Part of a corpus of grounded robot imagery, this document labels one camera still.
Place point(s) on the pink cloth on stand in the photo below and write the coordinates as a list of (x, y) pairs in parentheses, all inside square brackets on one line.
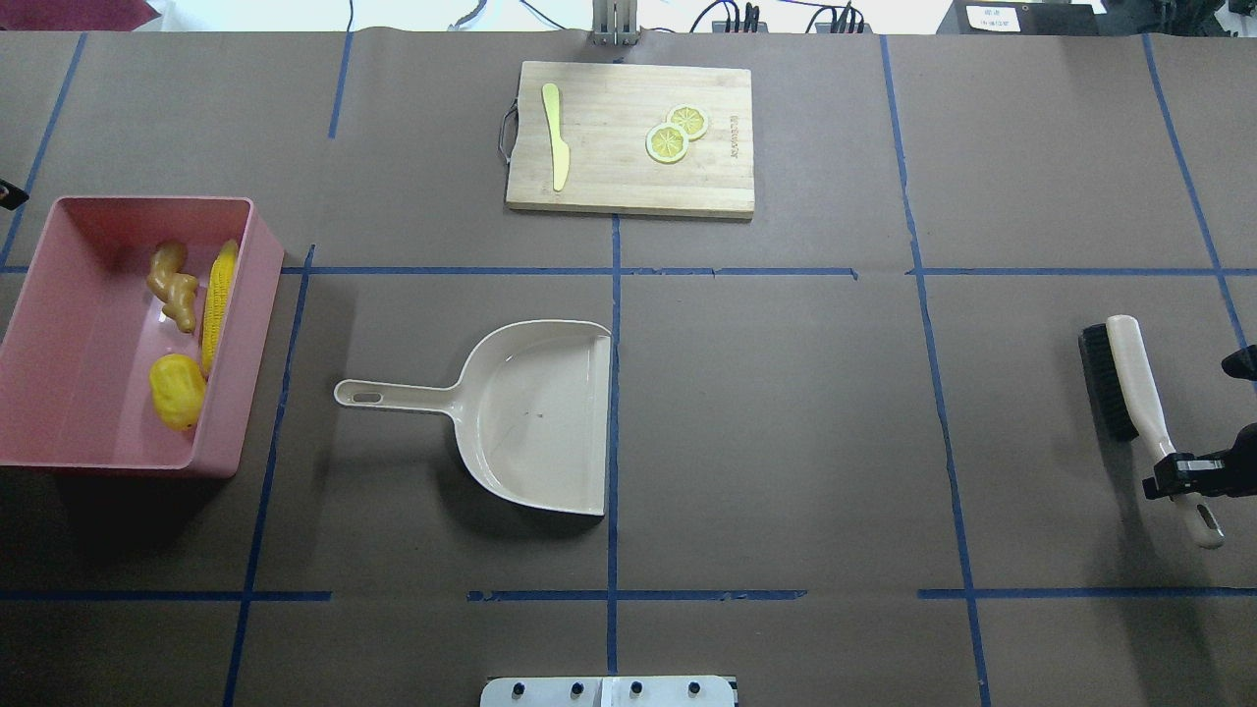
[(76, 15)]

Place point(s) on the toy lemon slice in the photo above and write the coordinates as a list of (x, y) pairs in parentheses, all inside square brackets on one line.
[(666, 143), (694, 121)]

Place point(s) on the beige brush black bristles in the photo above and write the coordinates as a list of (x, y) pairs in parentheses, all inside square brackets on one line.
[(1115, 360)]

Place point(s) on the black box white label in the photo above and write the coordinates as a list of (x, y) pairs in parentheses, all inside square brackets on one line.
[(1028, 18)]

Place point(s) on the beige plastic dustpan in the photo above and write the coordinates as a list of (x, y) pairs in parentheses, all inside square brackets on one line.
[(530, 411)]

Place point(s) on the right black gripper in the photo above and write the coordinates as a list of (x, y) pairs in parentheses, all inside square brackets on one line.
[(1210, 465)]

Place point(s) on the silver aluminium frame post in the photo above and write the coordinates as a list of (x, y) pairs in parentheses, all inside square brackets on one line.
[(614, 22)]

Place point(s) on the wooden cutting board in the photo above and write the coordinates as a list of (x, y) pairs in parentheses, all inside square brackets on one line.
[(607, 111)]

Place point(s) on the pink plastic bin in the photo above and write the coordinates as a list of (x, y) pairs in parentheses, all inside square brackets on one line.
[(85, 330)]

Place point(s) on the white pedestal column base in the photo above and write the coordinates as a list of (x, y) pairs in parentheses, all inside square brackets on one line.
[(672, 690)]

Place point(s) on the yellow green toy knife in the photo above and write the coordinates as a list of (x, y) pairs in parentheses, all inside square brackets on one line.
[(560, 150)]

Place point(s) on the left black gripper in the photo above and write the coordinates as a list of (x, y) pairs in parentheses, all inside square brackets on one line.
[(4, 193)]

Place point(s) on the yellow toy corn cob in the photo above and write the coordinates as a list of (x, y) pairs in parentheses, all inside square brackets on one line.
[(218, 293)]

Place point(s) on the tan toy ginger root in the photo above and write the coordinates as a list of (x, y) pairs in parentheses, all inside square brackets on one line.
[(168, 283)]

